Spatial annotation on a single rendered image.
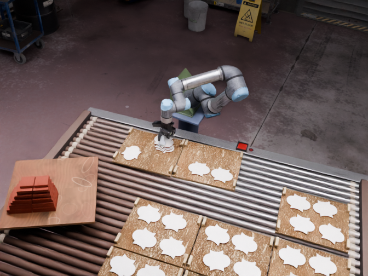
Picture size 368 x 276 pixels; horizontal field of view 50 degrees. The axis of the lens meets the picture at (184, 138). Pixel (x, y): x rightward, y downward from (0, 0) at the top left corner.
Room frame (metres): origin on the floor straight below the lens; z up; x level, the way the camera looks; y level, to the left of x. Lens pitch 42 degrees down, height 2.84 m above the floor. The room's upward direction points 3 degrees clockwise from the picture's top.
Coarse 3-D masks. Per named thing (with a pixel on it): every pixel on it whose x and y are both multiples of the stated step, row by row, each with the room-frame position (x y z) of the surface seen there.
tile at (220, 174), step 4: (220, 168) 1.81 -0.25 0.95; (212, 172) 1.77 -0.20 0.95; (216, 172) 1.77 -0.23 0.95; (220, 172) 1.77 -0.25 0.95; (224, 172) 1.77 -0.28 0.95; (228, 172) 1.77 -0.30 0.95; (212, 176) 1.74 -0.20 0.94; (216, 176) 1.73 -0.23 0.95; (220, 176) 1.74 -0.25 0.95; (224, 176) 1.74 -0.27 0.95; (228, 176) 1.74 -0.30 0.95; (232, 176) 1.74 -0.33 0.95; (216, 180) 1.71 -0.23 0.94; (220, 180) 1.70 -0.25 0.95; (224, 180) 1.71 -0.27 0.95; (228, 180) 1.71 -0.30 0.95
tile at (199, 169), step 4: (192, 164) 1.83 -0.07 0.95; (196, 164) 1.83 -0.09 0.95; (200, 164) 1.83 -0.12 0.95; (204, 164) 1.84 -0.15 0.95; (188, 168) 1.79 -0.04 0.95; (192, 168) 1.79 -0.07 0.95; (196, 168) 1.80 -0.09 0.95; (200, 168) 1.80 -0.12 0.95; (204, 168) 1.80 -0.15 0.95; (208, 168) 1.80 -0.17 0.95; (192, 172) 1.76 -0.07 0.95; (196, 172) 1.76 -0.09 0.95; (200, 172) 1.76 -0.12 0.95; (204, 172) 1.76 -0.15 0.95; (208, 172) 1.76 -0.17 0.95
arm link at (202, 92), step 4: (204, 84) 2.45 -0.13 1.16; (208, 84) 2.46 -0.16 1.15; (196, 88) 2.48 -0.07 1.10; (200, 88) 2.44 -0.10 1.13; (204, 88) 2.42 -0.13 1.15; (208, 88) 2.43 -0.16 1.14; (212, 88) 2.46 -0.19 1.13; (196, 92) 2.45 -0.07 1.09; (200, 92) 2.42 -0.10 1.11; (204, 92) 2.41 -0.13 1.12; (208, 92) 2.40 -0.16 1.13; (212, 92) 2.42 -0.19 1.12; (196, 96) 2.43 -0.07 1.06; (200, 96) 2.41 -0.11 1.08; (204, 96) 2.39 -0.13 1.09; (208, 96) 2.39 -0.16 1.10; (212, 96) 2.40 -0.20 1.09; (200, 100) 2.40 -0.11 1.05
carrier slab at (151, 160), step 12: (132, 132) 2.12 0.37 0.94; (144, 132) 2.13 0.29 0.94; (132, 144) 2.00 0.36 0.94; (144, 144) 2.01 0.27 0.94; (180, 144) 2.03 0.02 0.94; (120, 156) 1.87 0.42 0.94; (144, 156) 1.89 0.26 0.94; (156, 156) 1.89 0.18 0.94; (168, 156) 1.90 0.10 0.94; (144, 168) 1.78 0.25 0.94; (156, 168) 1.78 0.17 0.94; (168, 168) 1.79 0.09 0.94
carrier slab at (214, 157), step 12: (192, 144) 2.04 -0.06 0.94; (180, 156) 1.91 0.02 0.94; (192, 156) 1.92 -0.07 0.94; (204, 156) 1.92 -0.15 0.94; (216, 156) 1.93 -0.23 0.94; (228, 156) 1.94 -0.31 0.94; (180, 168) 1.80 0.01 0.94; (216, 168) 1.82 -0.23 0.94; (228, 168) 1.82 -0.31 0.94; (192, 180) 1.70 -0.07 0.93; (204, 180) 1.70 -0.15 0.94
